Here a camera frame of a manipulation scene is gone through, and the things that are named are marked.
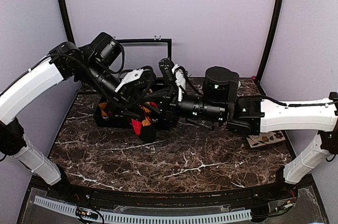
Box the black right frame post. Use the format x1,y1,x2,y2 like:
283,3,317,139
256,0,283,84

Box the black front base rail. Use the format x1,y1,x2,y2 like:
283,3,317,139
31,176,299,209

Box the small circuit board right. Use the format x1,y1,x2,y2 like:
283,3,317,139
275,200,296,211

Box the small circuit board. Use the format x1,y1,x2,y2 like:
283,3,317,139
275,200,296,211
75,207,99,221

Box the square floral plate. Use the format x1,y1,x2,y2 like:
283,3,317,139
246,130,286,148

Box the black left frame post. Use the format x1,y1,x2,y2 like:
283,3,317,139
58,0,75,44

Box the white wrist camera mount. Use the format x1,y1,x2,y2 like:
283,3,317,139
115,68,144,92
172,64,186,102

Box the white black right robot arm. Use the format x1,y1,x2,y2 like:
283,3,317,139
155,61,337,200

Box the small circuit board left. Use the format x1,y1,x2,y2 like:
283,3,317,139
75,207,99,221

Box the black frame post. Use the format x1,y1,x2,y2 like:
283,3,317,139
256,0,283,84
58,0,75,44

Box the black argyle orange red sock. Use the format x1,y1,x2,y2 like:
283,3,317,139
131,106,156,143

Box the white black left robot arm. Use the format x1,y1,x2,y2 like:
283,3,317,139
1,32,154,201

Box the orange rolled sock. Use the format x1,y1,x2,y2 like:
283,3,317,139
98,101,108,117

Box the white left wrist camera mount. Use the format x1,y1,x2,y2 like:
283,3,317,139
115,68,144,92

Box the white slotted cable duct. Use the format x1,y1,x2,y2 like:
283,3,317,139
33,196,252,223

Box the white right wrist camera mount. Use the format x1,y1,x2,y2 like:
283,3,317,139
172,64,186,102

